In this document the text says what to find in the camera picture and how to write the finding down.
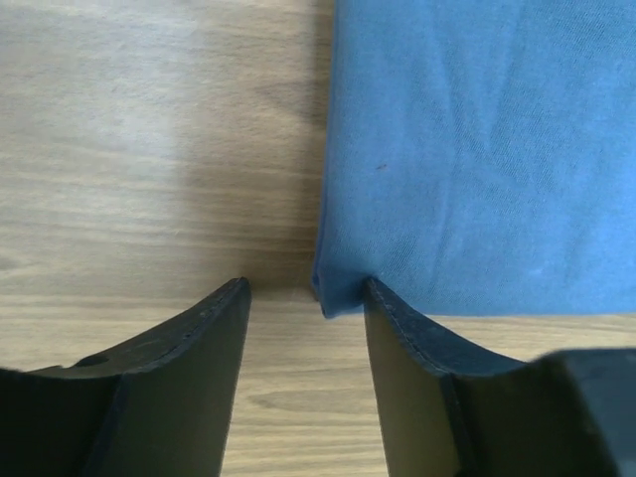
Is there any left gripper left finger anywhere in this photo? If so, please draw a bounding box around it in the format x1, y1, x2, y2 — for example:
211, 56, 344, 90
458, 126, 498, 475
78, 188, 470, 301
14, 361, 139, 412
29, 278, 251, 476

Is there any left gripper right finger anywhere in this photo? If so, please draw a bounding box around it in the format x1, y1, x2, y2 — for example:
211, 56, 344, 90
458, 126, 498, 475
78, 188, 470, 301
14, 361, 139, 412
364, 278, 523, 476

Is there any grey-blue t-shirt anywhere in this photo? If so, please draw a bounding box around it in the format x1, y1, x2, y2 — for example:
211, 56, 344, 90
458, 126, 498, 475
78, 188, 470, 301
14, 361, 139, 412
312, 1, 635, 318

